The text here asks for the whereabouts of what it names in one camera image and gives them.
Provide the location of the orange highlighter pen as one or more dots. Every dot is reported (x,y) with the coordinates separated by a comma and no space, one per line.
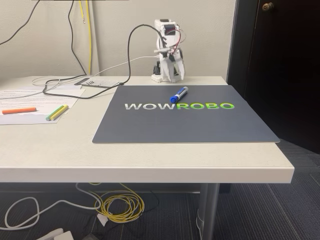
(18,110)

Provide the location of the dark grey WOWROBO mat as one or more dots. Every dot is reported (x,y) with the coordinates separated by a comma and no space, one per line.
(175,125)

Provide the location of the brass door knob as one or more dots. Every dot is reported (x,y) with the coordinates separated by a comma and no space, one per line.
(268,6)

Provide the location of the dark wooden door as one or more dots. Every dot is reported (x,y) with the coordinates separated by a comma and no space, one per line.
(287,62)

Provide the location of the blue whiteboard marker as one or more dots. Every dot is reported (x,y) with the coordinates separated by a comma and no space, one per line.
(180,93)

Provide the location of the yellow highlighter pen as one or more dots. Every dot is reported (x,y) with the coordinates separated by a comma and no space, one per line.
(60,112)

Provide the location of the white printed paper sheet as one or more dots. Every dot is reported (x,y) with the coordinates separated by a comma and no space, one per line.
(25,118)
(72,92)

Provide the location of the grey metal table leg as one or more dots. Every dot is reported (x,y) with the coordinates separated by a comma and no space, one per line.
(207,212)

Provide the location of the white gripper camera box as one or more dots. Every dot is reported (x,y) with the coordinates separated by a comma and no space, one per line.
(162,50)

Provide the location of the white power strip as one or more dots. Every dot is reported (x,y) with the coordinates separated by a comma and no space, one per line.
(60,236)

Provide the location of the green highlighter pen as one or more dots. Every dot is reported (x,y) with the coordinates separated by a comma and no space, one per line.
(54,113)

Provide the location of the white perforated board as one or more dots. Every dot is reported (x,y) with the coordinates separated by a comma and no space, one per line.
(105,82)

